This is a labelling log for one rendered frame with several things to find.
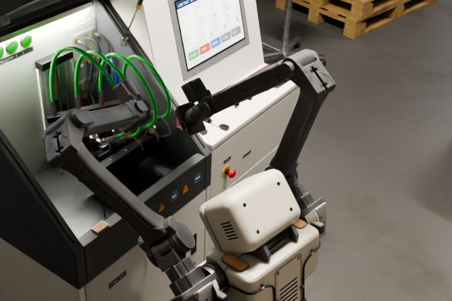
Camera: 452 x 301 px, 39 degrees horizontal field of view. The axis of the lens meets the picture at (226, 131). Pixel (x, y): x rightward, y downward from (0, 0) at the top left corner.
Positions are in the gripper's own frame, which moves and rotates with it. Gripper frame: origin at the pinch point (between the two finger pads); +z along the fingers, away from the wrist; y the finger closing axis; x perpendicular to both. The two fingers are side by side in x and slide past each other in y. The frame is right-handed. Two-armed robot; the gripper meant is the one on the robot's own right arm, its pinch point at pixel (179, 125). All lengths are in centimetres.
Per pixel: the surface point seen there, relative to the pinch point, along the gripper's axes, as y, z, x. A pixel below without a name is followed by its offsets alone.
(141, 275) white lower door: -42, 40, 18
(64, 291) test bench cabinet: -34, 32, 48
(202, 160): -13.1, 23.1, -16.0
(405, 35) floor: 18, 189, -356
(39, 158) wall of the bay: 14, 59, 28
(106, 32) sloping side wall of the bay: 46, 32, -6
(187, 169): -14.0, 21.5, -7.7
